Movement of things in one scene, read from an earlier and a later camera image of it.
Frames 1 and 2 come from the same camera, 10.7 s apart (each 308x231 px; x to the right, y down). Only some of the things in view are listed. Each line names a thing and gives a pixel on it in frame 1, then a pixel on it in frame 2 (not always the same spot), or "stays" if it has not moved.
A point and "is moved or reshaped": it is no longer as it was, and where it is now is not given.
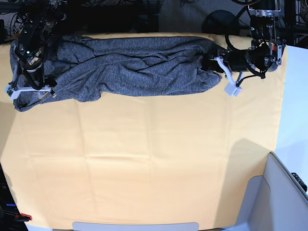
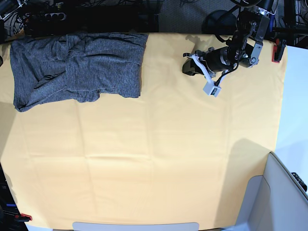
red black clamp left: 23,217 stays
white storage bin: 273,201 stays
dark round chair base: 221,22 stays
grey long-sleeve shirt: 86,68 is moved or reshaped
